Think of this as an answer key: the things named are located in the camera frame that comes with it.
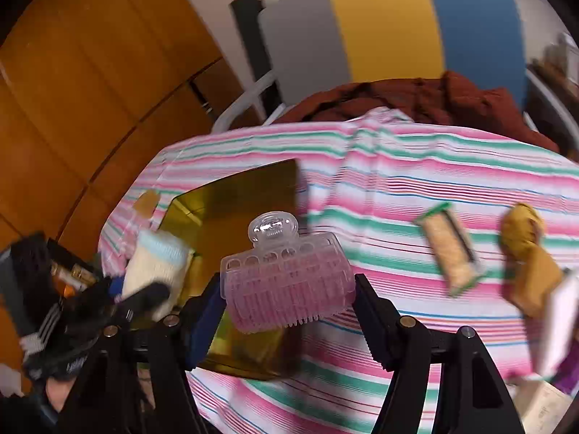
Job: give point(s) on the gold tin box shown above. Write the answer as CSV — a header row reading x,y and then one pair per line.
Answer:
x,y
244,203

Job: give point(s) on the purple snack packet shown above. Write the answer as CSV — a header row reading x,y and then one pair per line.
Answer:
x,y
571,377

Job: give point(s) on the green edged cracker packet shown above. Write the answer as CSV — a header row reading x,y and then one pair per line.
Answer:
x,y
452,253

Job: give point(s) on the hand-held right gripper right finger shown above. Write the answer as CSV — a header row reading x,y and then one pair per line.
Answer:
x,y
375,325

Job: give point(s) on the pink striped tan sock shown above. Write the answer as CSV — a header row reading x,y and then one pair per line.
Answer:
x,y
147,203

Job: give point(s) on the maroon cloth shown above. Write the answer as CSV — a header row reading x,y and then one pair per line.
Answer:
x,y
429,99

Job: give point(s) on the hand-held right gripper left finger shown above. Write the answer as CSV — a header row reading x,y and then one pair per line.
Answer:
x,y
203,330

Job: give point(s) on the wooden wardrobe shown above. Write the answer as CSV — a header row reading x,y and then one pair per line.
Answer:
x,y
90,77

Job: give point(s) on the cream towel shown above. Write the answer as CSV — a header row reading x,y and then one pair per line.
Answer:
x,y
154,262

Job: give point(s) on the black rolled mat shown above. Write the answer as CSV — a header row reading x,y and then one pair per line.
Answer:
x,y
246,31

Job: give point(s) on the beige cardboard box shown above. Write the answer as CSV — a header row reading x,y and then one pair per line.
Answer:
x,y
540,404

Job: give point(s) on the white sponge block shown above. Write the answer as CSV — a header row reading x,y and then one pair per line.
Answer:
x,y
563,321

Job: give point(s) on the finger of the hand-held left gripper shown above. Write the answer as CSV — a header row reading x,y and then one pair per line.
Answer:
x,y
92,300
144,296

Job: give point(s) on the pink plastic hair roller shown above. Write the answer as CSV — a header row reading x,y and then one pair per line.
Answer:
x,y
289,289

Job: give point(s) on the grey yellow blue chair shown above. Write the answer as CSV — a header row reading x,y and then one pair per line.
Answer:
x,y
384,22

